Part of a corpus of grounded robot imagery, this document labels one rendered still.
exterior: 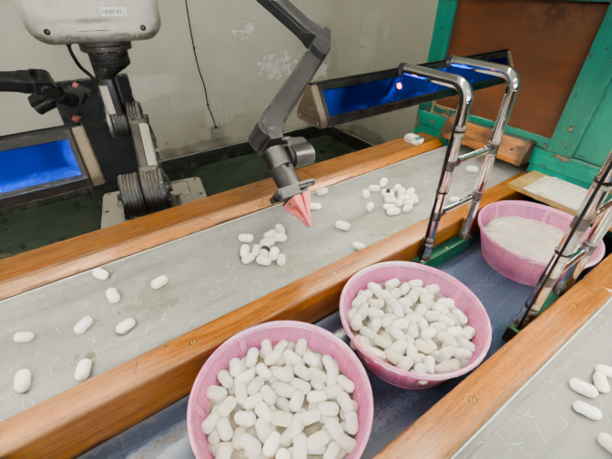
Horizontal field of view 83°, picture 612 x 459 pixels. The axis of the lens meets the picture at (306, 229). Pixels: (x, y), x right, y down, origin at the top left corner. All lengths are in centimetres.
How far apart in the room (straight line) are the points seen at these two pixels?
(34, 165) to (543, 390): 78
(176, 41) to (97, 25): 163
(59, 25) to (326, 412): 107
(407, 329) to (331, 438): 24
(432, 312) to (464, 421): 21
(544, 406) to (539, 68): 92
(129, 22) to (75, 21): 13
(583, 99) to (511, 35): 28
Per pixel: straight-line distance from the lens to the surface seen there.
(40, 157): 53
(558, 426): 68
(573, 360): 77
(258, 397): 59
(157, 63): 276
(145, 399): 66
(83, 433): 67
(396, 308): 71
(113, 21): 117
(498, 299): 91
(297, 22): 121
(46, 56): 269
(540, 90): 128
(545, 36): 127
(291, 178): 80
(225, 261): 81
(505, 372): 66
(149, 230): 92
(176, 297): 76
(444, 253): 92
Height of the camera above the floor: 126
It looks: 36 degrees down
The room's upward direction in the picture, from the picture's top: straight up
